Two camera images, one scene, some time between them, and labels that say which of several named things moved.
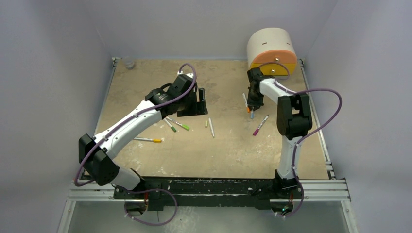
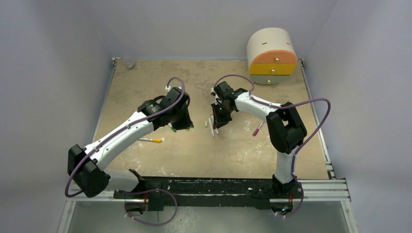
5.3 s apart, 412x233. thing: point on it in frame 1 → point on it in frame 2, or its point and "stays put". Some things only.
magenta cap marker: [256, 131] stays put
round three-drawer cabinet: [273, 50] stays put
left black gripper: [200, 108] → [186, 124]
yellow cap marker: [155, 140] stays put
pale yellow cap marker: [211, 126] stays put
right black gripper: [254, 97] → [219, 116]
